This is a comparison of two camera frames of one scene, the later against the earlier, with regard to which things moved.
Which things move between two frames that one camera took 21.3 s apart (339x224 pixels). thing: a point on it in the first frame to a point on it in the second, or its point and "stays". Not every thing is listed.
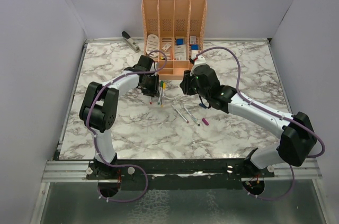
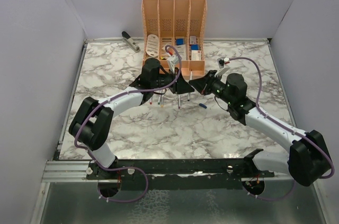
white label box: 194,53 stays
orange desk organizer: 173,30 stays
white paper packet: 180,52 stays
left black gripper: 154,91 to 180,86
